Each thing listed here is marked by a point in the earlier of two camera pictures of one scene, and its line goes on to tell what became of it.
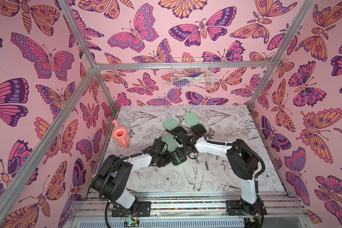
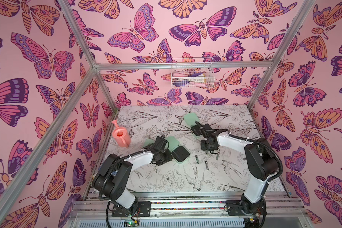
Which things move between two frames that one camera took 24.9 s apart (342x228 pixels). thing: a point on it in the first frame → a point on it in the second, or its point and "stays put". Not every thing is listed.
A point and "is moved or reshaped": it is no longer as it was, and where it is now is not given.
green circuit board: x=130 y=223 stays put
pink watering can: x=121 y=136 stays put
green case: x=172 y=124 is moved or reshaped
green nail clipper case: x=173 y=144 → x=147 y=141
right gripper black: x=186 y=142 → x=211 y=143
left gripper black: x=168 y=160 stays put
